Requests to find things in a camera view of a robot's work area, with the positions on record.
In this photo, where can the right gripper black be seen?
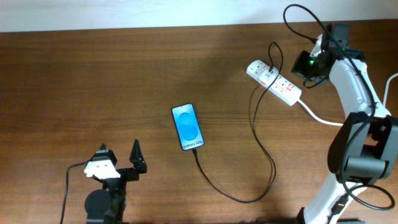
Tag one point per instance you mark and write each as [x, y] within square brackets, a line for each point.
[297, 66]

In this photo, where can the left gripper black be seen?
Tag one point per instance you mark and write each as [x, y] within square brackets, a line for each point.
[136, 159]

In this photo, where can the white power strip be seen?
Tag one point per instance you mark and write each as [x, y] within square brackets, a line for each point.
[281, 87]

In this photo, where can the blue Samsung Galaxy smartphone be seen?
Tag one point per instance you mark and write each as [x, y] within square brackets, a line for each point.
[188, 129]

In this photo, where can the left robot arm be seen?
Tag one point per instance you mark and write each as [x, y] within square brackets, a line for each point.
[107, 205]

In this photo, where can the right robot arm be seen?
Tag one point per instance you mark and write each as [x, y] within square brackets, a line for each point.
[365, 148]

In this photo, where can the white USB charger plug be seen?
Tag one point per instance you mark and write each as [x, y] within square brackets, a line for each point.
[268, 77]

